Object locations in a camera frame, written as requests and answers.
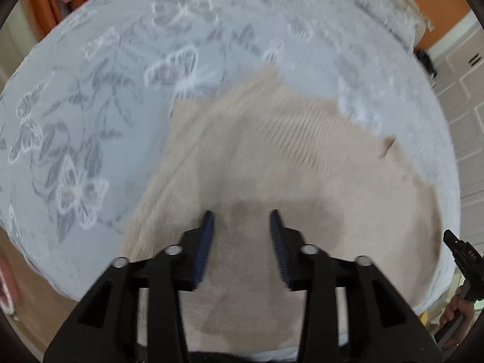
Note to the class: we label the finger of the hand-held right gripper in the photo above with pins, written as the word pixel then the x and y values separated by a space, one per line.
pixel 463 249

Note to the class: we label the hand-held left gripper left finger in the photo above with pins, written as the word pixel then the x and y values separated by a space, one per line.
pixel 202 249

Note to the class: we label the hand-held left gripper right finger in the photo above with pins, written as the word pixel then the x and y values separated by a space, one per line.
pixel 281 249

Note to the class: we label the beige sweater with black hearts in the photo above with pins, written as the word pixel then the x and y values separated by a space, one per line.
pixel 272 151

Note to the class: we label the person's right hand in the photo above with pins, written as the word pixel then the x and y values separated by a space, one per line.
pixel 455 306

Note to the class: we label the white panelled wardrobe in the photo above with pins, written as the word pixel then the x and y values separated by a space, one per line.
pixel 467 94

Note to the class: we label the grey butterfly print duvet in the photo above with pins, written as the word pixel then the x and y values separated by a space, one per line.
pixel 113 94

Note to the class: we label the black bag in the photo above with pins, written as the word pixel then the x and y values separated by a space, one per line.
pixel 426 64

